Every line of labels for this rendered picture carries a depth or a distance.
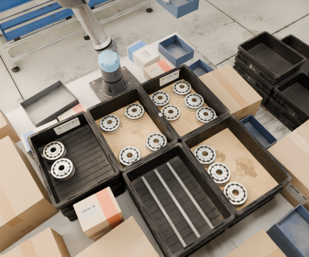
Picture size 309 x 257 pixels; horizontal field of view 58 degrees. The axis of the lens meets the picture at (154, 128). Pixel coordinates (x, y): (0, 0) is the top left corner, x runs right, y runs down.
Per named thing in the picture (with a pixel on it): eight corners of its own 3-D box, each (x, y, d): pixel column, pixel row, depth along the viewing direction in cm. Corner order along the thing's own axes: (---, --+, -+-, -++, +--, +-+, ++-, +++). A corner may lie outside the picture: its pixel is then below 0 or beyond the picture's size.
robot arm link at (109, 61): (102, 83, 159) (98, 65, 148) (100, 68, 167) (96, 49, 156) (123, 80, 160) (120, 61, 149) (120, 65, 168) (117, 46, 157)
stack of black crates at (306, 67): (259, 67, 258) (266, 47, 239) (281, 53, 267) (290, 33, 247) (293, 93, 239) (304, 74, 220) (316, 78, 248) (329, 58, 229)
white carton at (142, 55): (127, 57, 191) (126, 47, 184) (141, 50, 195) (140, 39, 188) (145, 74, 182) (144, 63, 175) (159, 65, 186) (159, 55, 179)
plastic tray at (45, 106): (39, 129, 155) (35, 124, 151) (22, 108, 164) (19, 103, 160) (80, 103, 164) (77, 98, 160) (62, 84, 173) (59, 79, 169)
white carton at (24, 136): (33, 160, 151) (26, 152, 143) (27, 143, 156) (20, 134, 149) (68, 143, 155) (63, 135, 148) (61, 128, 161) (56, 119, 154)
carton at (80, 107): (72, 137, 157) (68, 130, 151) (61, 124, 163) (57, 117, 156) (95, 122, 163) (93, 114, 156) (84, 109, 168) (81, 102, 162)
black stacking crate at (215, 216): (125, 183, 129) (121, 173, 120) (178, 153, 137) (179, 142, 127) (171, 264, 110) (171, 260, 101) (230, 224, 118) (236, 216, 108)
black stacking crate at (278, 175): (179, 153, 137) (180, 141, 127) (227, 126, 145) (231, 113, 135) (231, 224, 118) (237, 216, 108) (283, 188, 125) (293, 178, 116)
